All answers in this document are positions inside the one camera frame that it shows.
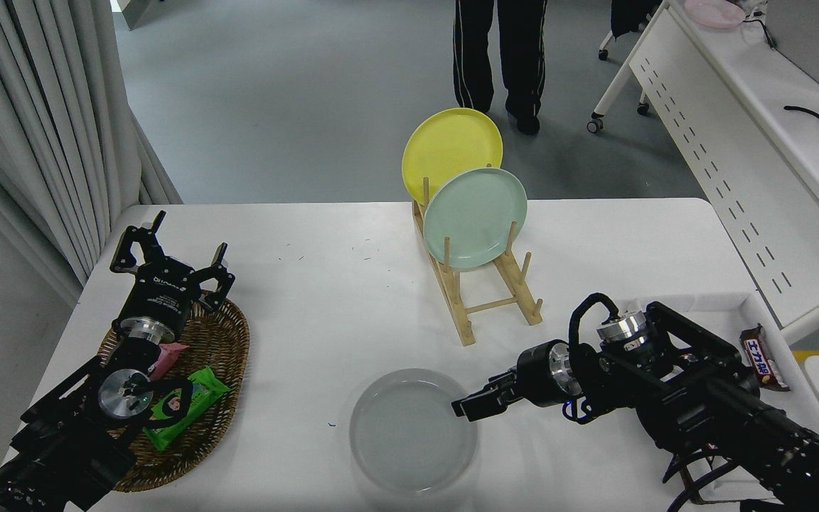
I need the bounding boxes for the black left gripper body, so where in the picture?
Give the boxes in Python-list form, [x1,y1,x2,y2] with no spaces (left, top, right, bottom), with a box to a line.
[120,260,202,336]

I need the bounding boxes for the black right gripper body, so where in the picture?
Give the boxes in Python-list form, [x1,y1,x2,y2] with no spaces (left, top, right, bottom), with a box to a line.
[515,340,558,407]

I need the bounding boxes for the grey plate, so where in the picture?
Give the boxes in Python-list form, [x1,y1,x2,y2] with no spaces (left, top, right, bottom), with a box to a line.
[350,368,479,495]

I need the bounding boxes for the wooden plate rack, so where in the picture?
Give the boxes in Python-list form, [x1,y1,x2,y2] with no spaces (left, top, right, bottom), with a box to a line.
[412,178,545,347]

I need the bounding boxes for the pale green plate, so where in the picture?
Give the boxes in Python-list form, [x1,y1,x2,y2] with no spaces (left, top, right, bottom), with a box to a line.
[424,168,528,271]

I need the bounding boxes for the yellow plate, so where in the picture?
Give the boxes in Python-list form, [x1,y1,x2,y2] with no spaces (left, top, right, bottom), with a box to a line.
[402,108,504,207]

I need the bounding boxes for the pink plate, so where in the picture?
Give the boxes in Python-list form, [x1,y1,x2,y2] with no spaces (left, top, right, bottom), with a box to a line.
[685,0,746,29]

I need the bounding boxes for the brown wicker basket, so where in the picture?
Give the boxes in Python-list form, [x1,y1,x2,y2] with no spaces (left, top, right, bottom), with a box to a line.
[97,290,251,493]

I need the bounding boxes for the pink snack packet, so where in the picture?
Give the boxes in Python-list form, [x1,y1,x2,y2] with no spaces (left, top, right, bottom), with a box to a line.
[146,341,190,381]

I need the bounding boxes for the green snack packet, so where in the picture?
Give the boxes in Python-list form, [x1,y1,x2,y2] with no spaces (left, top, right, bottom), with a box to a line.
[143,367,231,452]

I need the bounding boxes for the pale grey curtain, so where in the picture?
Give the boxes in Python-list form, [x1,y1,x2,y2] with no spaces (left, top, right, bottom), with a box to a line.
[0,0,183,306]

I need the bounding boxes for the white tray with brown edge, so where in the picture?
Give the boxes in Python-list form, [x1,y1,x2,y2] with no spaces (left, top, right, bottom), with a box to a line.
[626,292,819,507]

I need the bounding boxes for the brown snickers bar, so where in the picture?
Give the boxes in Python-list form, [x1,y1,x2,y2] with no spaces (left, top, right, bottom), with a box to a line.
[739,324,791,393]

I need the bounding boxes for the white desk with slotted panel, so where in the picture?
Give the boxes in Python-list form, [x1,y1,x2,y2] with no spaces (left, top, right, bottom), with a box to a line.
[587,0,819,346]

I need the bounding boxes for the person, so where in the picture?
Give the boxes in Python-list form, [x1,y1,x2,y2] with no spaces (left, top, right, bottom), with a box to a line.
[452,0,549,136]

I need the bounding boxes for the grey laptop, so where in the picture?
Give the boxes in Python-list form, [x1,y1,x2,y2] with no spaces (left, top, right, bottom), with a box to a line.
[765,0,819,97]

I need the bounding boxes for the black cable with yellow end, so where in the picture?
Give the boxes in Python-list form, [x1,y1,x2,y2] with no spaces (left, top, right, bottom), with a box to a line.
[783,105,819,132]

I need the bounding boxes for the thin black cable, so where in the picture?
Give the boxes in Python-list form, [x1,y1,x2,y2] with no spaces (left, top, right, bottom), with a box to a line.
[740,14,777,49]

